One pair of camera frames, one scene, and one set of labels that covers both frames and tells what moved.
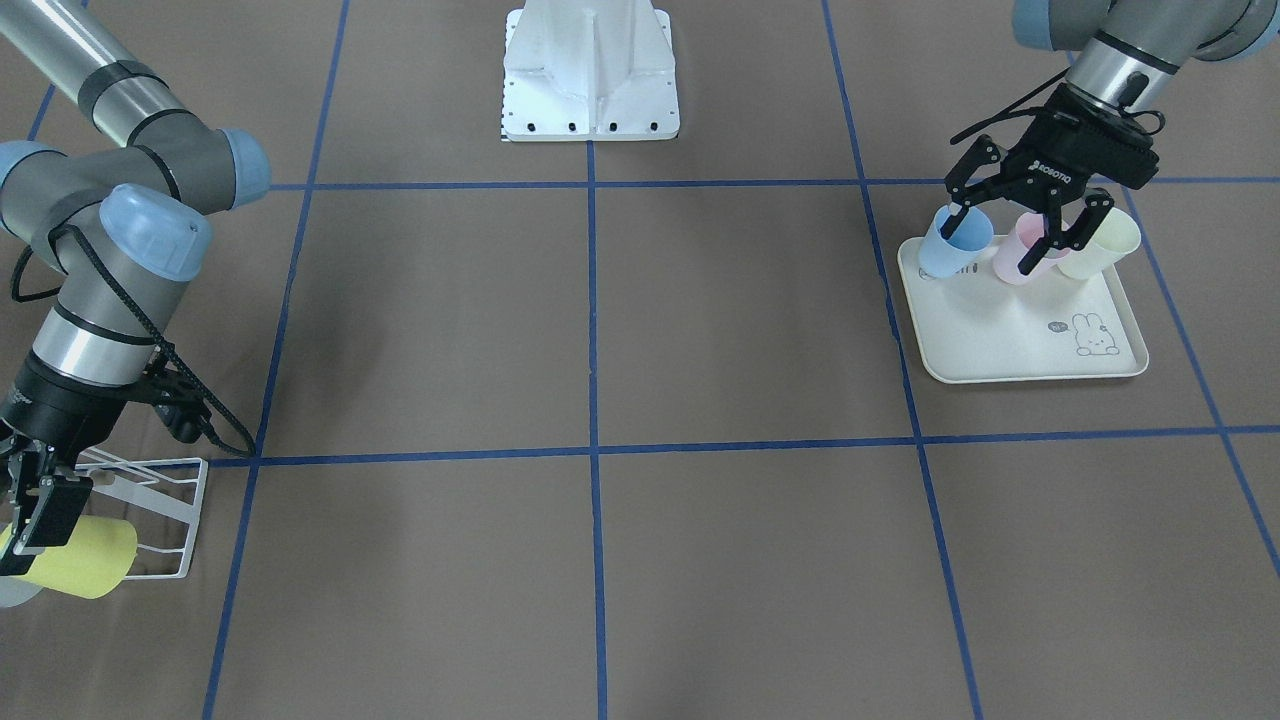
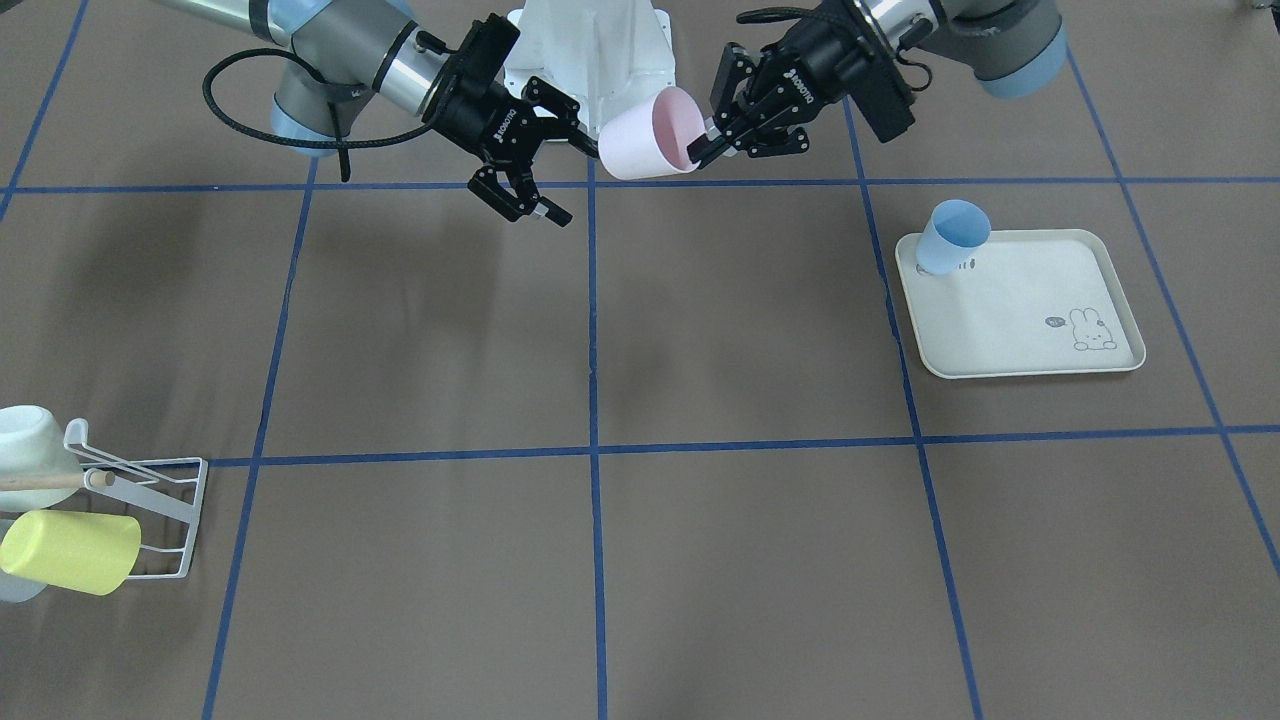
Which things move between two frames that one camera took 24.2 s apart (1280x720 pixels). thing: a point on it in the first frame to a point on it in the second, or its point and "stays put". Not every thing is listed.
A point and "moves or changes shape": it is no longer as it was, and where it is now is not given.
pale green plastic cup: (1117, 237) moves or changes shape
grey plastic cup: (16, 591) stays put
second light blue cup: (940, 257) stays put
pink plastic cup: (1025, 236) to (649, 137)
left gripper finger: (983, 151) to (727, 96)
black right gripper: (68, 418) to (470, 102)
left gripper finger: (1072, 238) to (794, 140)
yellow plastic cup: (94, 562) stays put
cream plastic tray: (976, 327) stays put
